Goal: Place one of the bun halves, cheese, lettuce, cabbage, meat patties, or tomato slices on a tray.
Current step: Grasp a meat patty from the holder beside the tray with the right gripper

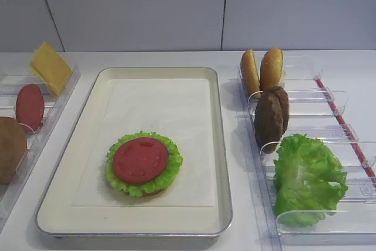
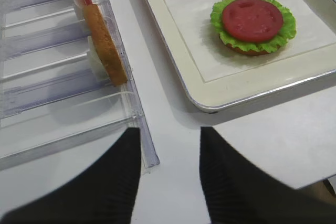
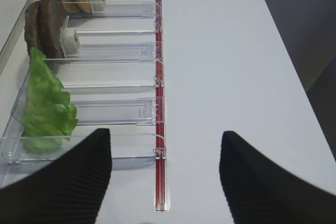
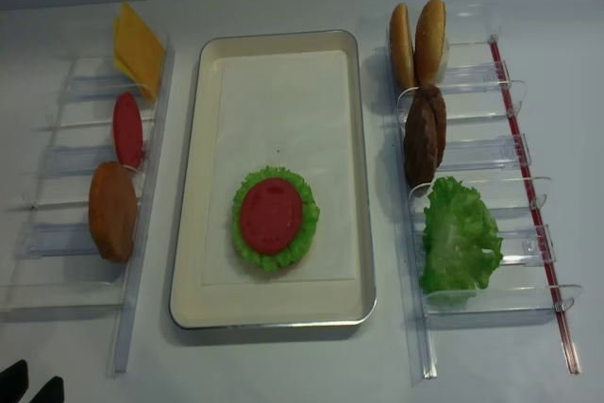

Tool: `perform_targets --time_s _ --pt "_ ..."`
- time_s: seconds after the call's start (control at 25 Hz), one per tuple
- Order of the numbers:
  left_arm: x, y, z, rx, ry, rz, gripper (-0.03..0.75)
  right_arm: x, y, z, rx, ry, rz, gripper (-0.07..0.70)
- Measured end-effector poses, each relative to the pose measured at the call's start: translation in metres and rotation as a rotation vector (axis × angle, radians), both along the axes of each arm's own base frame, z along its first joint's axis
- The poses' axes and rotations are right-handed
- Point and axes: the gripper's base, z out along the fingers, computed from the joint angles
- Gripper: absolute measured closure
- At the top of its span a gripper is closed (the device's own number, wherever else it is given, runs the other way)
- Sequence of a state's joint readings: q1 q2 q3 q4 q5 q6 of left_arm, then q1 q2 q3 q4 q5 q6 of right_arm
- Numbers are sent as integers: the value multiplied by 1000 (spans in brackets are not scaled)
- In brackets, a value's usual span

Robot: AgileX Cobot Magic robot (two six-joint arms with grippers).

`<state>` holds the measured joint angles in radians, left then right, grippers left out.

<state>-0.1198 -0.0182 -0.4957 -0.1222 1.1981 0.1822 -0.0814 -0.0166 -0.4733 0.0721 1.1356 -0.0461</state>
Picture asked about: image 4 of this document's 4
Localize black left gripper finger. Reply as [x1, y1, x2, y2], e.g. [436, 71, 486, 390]
[30, 376, 64, 403]
[0, 360, 29, 387]

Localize brown meat patty front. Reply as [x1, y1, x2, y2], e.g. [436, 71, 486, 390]
[403, 86, 439, 188]

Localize brown meat patty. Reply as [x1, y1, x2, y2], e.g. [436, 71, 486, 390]
[403, 86, 439, 188]
[427, 85, 446, 167]

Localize red tomato slice in rack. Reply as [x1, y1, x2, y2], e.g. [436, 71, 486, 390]
[112, 92, 143, 169]

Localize red tomato slice on tray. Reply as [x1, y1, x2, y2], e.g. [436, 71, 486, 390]
[238, 177, 303, 256]

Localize green lettuce leaf on tray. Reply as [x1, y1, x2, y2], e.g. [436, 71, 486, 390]
[231, 166, 320, 273]

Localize yellow cheese slice back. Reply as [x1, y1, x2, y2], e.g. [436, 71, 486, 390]
[113, 17, 137, 83]

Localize yellow cheese slice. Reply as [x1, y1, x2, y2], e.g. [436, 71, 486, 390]
[117, 2, 165, 102]
[113, 17, 137, 83]

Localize yellow cheese slice front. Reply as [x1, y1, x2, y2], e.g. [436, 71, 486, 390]
[117, 2, 165, 102]

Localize green lettuce leaf in rack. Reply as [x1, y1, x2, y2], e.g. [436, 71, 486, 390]
[420, 176, 503, 294]

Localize brown meat patty back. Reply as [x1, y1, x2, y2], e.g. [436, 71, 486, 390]
[427, 85, 446, 167]

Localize clear acrylic left rack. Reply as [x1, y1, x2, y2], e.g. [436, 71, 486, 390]
[1, 26, 175, 375]

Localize clear acrylic rack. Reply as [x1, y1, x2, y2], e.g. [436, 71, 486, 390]
[383, 4, 582, 381]
[1, 26, 175, 375]

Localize orange-brown bun half left rack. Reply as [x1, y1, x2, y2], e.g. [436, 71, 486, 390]
[88, 161, 138, 263]

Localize cream rectangular metal tray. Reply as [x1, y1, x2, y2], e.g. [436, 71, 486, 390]
[169, 30, 376, 329]

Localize white paper tray liner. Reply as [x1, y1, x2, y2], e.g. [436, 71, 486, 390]
[202, 51, 359, 285]

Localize clear acrylic right rack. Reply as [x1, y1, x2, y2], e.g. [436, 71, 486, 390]
[383, 4, 582, 381]

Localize bun half left of pair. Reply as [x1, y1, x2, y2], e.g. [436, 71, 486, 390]
[389, 3, 416, 91]

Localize bun half of pair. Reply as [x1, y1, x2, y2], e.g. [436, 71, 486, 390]
[389, 3, 416, 91]
[414, 0, 449, 85]

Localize bun half right of pair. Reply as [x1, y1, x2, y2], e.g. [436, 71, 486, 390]
[414, 0, 449, 85]

